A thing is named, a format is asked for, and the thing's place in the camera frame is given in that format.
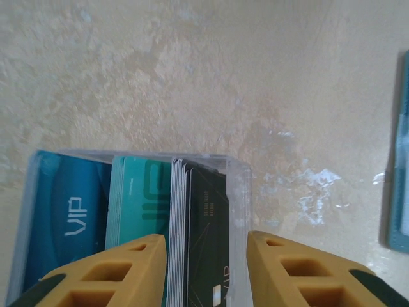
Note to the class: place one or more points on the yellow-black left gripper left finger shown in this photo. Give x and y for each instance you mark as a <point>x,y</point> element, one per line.
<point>128,275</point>

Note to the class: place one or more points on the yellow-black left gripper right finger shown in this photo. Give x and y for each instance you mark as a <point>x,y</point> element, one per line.
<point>303,275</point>

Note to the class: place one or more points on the teal leather card holder wallet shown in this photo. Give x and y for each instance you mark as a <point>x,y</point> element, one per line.
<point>401,192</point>

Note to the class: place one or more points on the teal VIP card stack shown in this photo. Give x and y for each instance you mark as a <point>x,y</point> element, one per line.
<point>134,198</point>

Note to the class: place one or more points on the black VIP card stack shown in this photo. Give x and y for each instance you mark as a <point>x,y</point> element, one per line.
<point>207,217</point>

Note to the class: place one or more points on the blue VIP card stack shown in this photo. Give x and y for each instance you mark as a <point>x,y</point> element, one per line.
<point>64,198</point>

